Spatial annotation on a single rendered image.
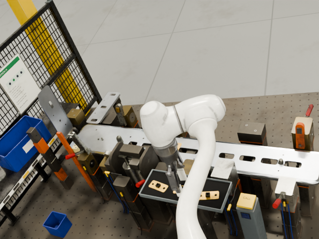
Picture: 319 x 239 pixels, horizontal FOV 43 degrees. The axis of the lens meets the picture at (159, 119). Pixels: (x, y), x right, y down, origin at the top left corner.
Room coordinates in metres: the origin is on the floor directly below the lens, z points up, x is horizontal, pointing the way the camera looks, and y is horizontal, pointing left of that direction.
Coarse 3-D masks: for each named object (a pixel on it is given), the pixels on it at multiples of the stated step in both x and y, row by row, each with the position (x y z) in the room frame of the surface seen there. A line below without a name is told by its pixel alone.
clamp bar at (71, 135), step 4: (72, 132) 1.69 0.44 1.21; (72, 136) 1.66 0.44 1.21; (76, 136) 1.67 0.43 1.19; (72, 140) 1.68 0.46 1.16; (76, 140) 1.66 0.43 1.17; (80, 140) 1.68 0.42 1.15; (76, 144) 1.68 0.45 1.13; (80, 144) 1.67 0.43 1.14; (84, 144) 1.69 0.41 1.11; (80, 148) 1.69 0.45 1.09; (84, 148) 1.67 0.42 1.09
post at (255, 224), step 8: (256, 200) 0.94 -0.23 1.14; (240, 208) 0.93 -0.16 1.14; (256, 208) 0.92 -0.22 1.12; (240, 216) 0.93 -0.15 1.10; (256, 216) 0.90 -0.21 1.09; (248, 224) 0.91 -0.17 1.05; (256, 224) 0.89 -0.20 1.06; (248, 232) 0.92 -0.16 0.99; (256, 232) 0.90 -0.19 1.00; (264, 232) 0.93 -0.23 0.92
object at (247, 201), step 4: (240, 196) 0.97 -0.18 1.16; (244, 196) 0.96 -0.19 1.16; (248, 196) 0.95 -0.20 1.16; (252, 196) 0.95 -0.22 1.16; (240, 200) 0.95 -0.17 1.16; (244, 200) 0.94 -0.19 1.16; (248, 200) 0.94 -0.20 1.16; (252, 200) 0.93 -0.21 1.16; (240, 204) 0.93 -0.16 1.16; (244, 204) 0.92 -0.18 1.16; (248, 204) 0.92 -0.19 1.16; (252, 204) 0.91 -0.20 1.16; (248, 208) 0.91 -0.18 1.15; (252, 208) 0.90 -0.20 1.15
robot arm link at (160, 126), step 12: (144, 108) 1.11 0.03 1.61; (156, 108) 1.08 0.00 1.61; (168, 108) 1.11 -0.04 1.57; (144, 120) 1.07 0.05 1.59; (156, 120) 1.06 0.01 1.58; (168, 120) 1.06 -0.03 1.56; (144, 132) 1.09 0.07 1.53; (156, 132) 1.05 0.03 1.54; (168, 132) 1.05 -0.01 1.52; (180, 132) 1.05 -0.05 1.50; (156, 144) 1.06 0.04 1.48; (168, 144) 1.06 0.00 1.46
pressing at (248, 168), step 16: (96, 128) 1.93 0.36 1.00; (112, 128) 1.87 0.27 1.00; (128, 128) 1.82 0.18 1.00; (96, 144) 1.79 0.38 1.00; (112, 144) 1.73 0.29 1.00; (192, 144) 1.50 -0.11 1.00; (224, 144) 1.41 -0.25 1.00; (240, 144) 1.38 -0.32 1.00; (240, 160) 1.28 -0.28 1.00; (256, 160) 1.24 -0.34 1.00; (288, 160) 1.17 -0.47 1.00; (304, 160) 1.14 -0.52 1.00; (256, 176) 1.16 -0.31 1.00; (272, 176) 1.12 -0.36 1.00; (288, 176) 1.09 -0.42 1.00; (304, 176) 1.06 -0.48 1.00
